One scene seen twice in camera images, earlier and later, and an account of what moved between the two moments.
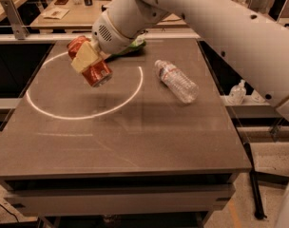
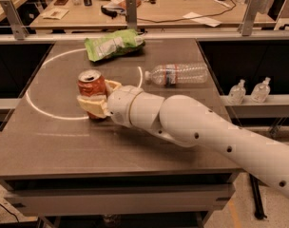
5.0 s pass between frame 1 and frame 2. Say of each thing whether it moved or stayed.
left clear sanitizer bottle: stayed
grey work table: stayed
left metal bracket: stayed
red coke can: moved
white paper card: stayed
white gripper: moved
